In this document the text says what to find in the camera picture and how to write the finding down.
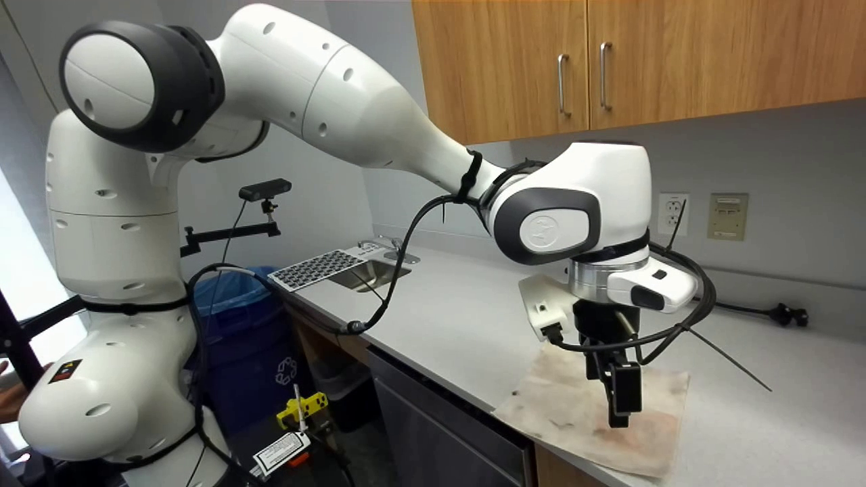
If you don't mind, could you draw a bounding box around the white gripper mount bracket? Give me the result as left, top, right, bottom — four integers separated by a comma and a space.
520, 273, 582, 352

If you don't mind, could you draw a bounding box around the stained white cloth towel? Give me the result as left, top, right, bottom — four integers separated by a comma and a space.
497, 346, 693, 482

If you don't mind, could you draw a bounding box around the white electrical outlet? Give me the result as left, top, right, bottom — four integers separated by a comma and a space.
655, 193, 693, 241

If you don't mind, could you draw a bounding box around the silver clamp with red grip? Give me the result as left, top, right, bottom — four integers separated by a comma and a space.
246, 430, 313, 482

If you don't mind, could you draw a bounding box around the black metal frame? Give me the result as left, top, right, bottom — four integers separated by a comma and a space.
0, 287, 89, 393

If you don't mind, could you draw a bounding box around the beige wall switch plate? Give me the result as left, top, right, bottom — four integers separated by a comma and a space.
702, 190, 751, 244

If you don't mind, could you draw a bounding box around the blue recycling bin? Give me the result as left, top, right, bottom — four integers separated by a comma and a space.
187, 262, 306, 454

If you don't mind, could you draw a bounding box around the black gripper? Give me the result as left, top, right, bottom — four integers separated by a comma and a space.
571, 297, 647, 430

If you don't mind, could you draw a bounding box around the wooden wall cabinet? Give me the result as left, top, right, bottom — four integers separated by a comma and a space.
411, 0, 866, 148

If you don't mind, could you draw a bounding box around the base cabinet with drawers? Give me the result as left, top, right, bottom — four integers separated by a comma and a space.
283, 300, 597, 487

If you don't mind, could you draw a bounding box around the black power cord with plug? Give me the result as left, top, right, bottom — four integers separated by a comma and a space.
713, 297, 811, 329

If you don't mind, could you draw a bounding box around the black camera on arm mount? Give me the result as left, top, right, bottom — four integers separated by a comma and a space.
179, 175, 296, 259

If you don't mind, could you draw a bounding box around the yellow clamp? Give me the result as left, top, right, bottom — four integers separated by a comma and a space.
272, 388, 332, 436

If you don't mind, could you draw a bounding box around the silver cabinet door handle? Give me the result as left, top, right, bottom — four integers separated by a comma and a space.
552, 51, 572, 121
596, 39, 616, 117

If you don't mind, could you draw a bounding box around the grey dish drying rack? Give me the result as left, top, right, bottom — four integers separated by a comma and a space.
268, 246, 368, 294

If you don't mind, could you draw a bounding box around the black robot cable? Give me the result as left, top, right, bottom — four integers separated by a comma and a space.
347, 154, 719, 358

